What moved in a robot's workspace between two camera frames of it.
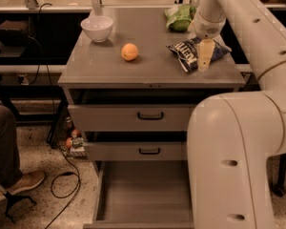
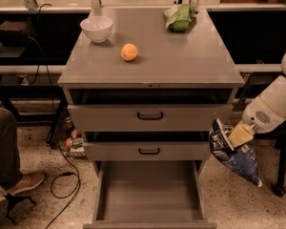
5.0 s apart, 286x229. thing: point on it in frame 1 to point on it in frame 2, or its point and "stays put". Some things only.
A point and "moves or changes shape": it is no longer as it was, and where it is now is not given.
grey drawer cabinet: x=132 y=107 stays put
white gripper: x=206 y=29 to x=259 y=115
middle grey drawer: x=136 y=145 stays put
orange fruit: x=130 y=52 stays put
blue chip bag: x=186 y=52 moves or changes shape
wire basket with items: x=66 y=135 stays put
